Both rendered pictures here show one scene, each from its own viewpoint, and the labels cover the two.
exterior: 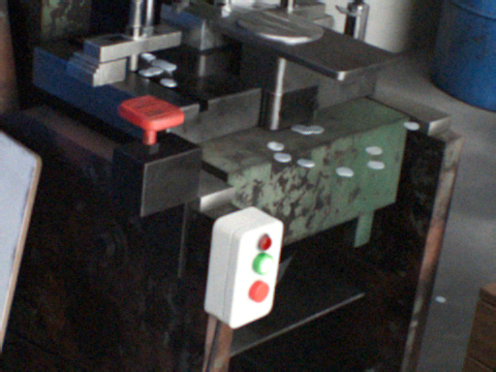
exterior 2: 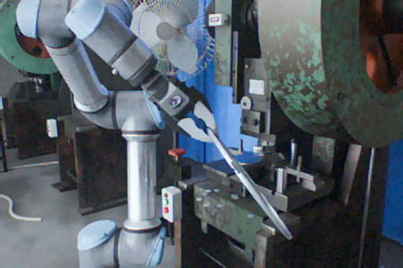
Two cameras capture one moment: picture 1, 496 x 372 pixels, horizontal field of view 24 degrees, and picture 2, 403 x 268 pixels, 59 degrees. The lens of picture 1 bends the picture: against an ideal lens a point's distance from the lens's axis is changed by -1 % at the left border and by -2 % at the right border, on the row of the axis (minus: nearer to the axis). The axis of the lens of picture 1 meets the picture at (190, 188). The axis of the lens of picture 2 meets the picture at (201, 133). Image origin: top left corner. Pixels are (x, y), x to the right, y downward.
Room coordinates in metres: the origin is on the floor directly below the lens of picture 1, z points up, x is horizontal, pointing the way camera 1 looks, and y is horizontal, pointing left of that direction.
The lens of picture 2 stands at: (1.61, -1.46, 1.22)
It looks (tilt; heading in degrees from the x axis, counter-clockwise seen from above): 14 degrees down; 97
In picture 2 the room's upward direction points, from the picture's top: straight up
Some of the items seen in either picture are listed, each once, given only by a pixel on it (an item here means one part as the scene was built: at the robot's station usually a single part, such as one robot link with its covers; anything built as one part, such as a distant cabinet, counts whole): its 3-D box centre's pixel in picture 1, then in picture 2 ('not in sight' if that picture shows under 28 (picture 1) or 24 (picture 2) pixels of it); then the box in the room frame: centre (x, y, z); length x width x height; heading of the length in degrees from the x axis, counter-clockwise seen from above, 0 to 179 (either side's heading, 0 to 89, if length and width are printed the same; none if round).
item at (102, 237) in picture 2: not in sight; (100, 245); (1.18, -0.51, 0.62); 0.13 x 0.12 x 0.14; 8
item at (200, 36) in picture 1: (218, 18); (266, 158); (1.71, -0.02, 0.76); 0.15 x 0.09 x 0.05; 135
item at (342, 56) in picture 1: (298, 78); (237, 177); (1.59, -0.14, 0.72); 0.25 x 0.14 x 0.14; 45
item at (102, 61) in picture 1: (129, 35); (238, 149); (1.60, 0.11, 0.76); 0.17 x 0.06 x 0.10; 135
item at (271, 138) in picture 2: not in sight; (269, 134); (1.72, -0.01, 0.86); 0.20 x 0.16 x 0.05; 135
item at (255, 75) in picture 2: not in sight; (264, 93); (1.69, -0.04, 1.04); 0.17 x 0.15 x 0.30; 45
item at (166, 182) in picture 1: (153, 210); (180, 181); (1.33, 0.04, 0.62); 0.10 x 0.06 x 0.20; 135
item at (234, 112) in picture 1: (210, 70); (266, 177); (1.72, -0.01, 0.68); 0.45 x 0.30 x 0.06; 135
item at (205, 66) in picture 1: (210, 40); (268, 166); (1.72, -0.01, 0.72); 0.20 x 0.16 x 0.03; 135
